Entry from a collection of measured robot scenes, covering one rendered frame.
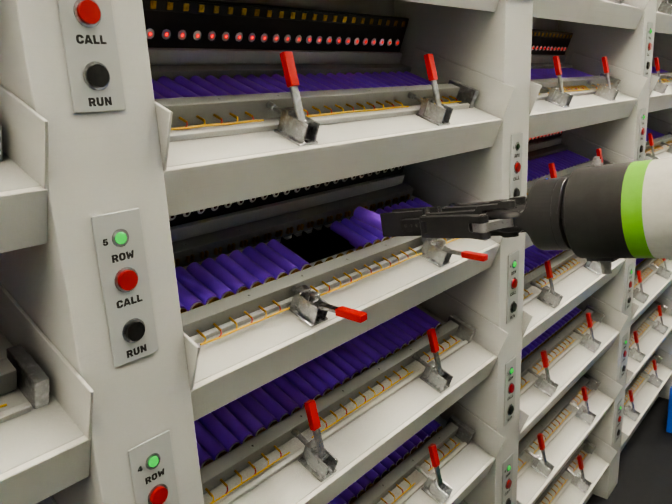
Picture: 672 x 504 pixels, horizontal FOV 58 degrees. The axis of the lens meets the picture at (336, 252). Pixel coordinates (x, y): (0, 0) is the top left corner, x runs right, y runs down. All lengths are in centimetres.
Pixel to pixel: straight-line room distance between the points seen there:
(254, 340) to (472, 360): 50
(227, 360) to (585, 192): 38
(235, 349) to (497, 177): 54
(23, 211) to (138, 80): 13
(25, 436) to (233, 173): 27
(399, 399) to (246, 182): 45
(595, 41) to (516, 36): 67
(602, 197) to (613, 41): 108
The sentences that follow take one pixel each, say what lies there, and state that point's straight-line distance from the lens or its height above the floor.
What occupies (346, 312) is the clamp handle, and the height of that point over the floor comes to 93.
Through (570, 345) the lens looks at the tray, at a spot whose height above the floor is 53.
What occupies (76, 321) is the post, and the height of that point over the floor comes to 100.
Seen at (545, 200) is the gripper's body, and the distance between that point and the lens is 64.
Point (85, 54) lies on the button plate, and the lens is 49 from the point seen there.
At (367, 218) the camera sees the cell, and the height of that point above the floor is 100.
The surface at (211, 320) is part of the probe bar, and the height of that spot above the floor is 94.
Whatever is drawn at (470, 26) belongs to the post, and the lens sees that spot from 101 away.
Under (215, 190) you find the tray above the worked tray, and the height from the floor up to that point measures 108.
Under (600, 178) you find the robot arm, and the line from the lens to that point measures 62.
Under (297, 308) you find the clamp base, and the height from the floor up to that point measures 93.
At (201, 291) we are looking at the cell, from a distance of 66.
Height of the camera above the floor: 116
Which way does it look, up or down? 15 degrees down
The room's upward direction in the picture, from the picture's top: 3 degrees counter-clockwise
